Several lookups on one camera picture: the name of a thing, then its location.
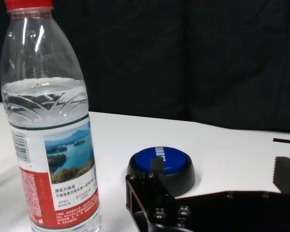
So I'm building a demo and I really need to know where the black curtain backdrop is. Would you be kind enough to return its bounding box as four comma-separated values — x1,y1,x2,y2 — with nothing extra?
0,0,290,134

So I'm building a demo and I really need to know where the blue push button black base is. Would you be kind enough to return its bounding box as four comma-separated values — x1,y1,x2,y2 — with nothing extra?
126,145,197,198

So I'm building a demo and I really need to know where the clear water bottle red cap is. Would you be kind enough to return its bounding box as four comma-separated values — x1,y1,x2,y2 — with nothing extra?
0,0,104,232

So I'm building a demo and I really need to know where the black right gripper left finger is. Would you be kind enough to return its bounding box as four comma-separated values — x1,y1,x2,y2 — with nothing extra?
125,157,192,232

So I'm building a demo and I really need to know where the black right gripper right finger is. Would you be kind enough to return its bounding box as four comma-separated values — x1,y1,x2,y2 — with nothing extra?
271,156,290,195

